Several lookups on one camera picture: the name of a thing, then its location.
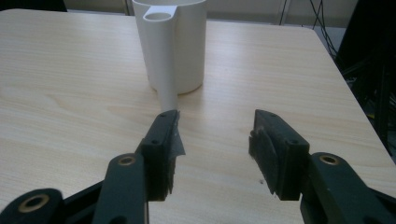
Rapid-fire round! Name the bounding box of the dark chair back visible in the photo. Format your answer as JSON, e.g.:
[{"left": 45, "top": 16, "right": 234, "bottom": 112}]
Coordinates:
[{"left": 0, "top": 0, "right": 68, "bottom": 13}]

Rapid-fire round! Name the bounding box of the black cable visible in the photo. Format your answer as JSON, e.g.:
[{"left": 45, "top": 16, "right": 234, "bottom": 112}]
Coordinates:
[{"left": 309, "top": 0, "right": 339, "bottom": 58}]

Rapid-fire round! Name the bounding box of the dark equipment rack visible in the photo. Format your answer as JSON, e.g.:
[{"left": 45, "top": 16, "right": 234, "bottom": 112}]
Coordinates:
[{"left": 333, "top": 0, "right": 396, "bottom": 157}]

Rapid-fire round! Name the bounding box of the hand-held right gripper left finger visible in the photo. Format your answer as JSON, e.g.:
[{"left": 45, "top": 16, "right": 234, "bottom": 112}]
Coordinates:
[{"left": 140, "top": 109, "right": 187, "bottom": 202}]

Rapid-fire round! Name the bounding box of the white ceramic mug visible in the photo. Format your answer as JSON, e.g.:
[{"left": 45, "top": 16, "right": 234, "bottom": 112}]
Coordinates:
[{"left": 132, "top": 0, "right": 208, "bottom": 112}]

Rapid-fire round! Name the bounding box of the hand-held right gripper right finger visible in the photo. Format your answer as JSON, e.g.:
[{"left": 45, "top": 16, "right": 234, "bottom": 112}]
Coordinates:
[{"left": 247, "top": 108, "right": 311, "bottom": 202}]

